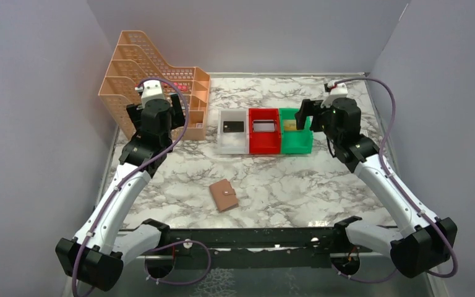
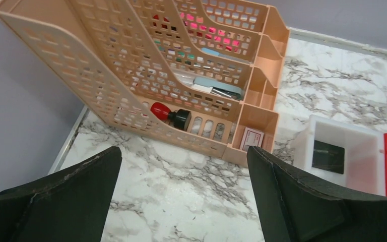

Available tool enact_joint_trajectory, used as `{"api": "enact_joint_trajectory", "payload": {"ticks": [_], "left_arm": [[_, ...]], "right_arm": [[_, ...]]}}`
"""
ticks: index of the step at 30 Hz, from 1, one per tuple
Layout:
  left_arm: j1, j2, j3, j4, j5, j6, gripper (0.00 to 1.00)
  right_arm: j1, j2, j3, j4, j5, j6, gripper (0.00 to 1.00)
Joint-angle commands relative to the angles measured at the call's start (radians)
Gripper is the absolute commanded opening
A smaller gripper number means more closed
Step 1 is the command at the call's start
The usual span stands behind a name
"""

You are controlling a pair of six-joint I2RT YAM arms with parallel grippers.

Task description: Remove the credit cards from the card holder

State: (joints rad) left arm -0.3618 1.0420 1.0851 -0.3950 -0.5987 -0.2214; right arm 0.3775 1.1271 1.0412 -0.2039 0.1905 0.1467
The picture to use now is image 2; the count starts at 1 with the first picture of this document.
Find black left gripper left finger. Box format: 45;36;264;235
0;146;122;241

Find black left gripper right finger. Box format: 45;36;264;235
246;146;387;241

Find black credit card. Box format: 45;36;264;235
312;140;345;174

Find small white red box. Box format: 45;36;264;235
239;127;265;151

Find white plastic bin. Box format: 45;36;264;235
290;115;385;196

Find red black stamp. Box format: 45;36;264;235
150;102;191;131

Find light blue stapler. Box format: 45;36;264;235
193;77;244;100

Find peach plastic file organizer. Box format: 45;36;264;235
0;1;290;166

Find pink items in organizer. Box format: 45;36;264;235
180;13;241;54

